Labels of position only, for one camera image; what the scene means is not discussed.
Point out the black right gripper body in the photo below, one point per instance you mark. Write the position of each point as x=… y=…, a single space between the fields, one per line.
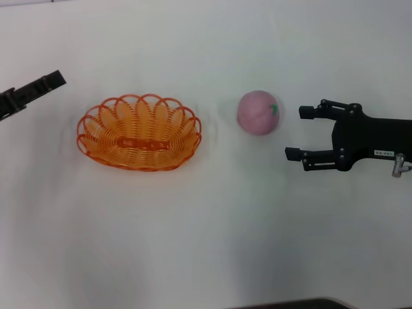
x=373 y=135

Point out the pink toy peach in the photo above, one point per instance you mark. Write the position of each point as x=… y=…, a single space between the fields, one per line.
x=256 y=112

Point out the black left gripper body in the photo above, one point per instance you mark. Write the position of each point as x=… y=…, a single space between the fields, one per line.
x=8 y=104

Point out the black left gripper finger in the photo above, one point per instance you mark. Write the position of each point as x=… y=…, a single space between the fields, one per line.
x=54 y=80

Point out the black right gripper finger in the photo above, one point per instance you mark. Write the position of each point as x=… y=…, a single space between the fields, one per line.
x=293 y=154
x=307 y=112

